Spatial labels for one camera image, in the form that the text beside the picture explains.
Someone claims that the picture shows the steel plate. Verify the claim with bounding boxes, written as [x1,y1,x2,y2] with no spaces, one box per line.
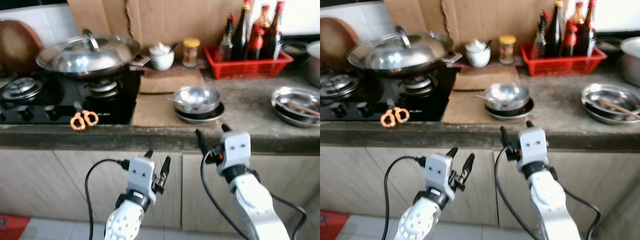
[174,102,226,125]
[486,99,535,121]

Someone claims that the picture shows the steel bowl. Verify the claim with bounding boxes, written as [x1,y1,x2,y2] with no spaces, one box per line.
[172,85,221,115]
[483,82,531,112]

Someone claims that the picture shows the wood grain cabinet door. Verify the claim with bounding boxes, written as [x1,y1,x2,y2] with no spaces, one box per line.
[364,147,497,227]
[320,147,367,221]
[181,152,321,236]
[0,150,66,222]
[494,149,640,233]
[52,150,184,229]

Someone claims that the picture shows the large corrugated cardboard sheet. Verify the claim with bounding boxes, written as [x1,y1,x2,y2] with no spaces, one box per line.
[131,91,223,128]
[442,89,531,125]

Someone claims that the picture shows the red plastic bottle basket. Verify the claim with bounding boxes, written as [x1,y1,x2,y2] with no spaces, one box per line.
[205,45,295,81]
[521,42,608,77]

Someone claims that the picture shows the small corrugated cardboard sheet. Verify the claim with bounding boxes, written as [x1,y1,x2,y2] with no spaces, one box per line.
[454,65,522,92]
[139,69,207,95]

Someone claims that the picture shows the shallow steel dish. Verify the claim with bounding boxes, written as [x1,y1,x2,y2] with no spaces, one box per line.
[272,106,321,128]
[582,102,640,125]
[271,86,321,119]
[581,83,640,117]

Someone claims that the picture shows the glass jar with yellow lid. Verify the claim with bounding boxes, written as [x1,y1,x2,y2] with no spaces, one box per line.
[181,37,201,69]
[498,34,518,66]

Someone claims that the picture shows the small dark bottle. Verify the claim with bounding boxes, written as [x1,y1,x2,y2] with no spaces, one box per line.
[536,12,552,58]
[218,14,235,62]

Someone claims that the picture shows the wooden chopstick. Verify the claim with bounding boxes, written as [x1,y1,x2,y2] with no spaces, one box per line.
[287,101,321,118]
[599,98,640,120]

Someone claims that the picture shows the white ceramic condiment pot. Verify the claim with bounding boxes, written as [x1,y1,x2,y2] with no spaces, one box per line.
[465,39,493,69]
[149,42,177,72]

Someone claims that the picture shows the short bottle with red cap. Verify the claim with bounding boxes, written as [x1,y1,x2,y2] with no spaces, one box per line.
[246,24,266,62]
[561,20,581,57]

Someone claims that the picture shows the tall dark bottle yellow cap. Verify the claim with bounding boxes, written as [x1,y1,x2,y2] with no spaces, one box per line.
[545,0,567,58]
[231,0,253,62]

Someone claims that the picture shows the steel wok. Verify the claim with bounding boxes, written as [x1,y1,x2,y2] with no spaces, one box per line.
[35,35,151,82]
[346,31,463,78]

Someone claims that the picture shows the black glass gas stove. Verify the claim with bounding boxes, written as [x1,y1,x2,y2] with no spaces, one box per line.
[320,62,458,123]
[0,65,142,126]

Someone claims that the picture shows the dark bottle with red cap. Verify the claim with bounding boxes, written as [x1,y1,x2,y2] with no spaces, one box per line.
[264,1,285,61]
[575,0,597,57]

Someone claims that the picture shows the steel wok lid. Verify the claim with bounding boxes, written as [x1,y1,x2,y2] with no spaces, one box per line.
[50,28,132,73]
[361,25,447,71]

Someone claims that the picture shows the black pan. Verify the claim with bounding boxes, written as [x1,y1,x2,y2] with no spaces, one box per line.
[282,40,311,57]
[595,36,626,53]

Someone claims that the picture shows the aluminium cooking pot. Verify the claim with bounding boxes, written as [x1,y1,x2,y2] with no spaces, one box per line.
[306,40,321,87]
[620,36,640,87]

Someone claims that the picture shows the large brown cardboard panel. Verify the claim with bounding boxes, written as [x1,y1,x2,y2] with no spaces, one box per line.
[440,0,557,48]
[382,0,447,33]
[125,0,247,51]
[67,0,132,37]

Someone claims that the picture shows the amber bottle with red cap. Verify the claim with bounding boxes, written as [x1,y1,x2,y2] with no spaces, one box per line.
[254,5,272,32]
[567,1,586,28]

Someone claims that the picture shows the red floor mat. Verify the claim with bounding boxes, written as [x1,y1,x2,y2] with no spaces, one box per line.
[320,211,352,240]
[0,215,31,240]

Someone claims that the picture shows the round wooden chopping board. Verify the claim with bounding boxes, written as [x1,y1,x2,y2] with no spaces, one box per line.
[0,19,45,76]
[320,16,362,72]

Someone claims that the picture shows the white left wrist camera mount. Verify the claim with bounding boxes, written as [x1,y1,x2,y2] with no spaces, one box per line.
[127,156,156,196]
[425,153,455,193]

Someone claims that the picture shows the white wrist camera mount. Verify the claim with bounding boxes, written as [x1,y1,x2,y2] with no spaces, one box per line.
[220,131,252,171]
[425,153,455,193]
[517,127,549,168]
[127,156,156,196]

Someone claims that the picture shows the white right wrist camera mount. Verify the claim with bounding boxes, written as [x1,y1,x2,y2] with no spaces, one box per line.
[517,127,549,168]
[220,131,252,171]

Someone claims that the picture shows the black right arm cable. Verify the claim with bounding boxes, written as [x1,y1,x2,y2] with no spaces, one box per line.
[494,147,602,240]
[200,152,308,240]

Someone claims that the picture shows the orange handled scissors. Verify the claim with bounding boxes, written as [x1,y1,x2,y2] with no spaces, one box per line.
[380,99,411,128]
[70,102,100,132]

